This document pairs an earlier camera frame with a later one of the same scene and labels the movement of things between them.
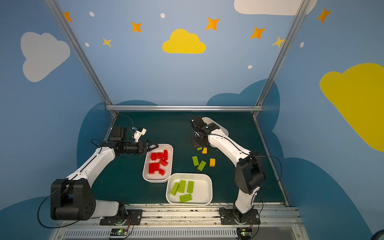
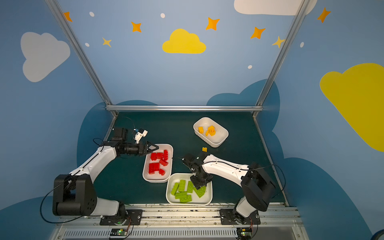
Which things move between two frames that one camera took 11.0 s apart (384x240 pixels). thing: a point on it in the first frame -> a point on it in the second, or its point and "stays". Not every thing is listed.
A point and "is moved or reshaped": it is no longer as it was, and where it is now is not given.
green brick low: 195,160 is moved or reshaped
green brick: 174,189 stays
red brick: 151,168 stays
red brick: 156,166 stays
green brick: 182,186 stays
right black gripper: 197,141 -> 201,180
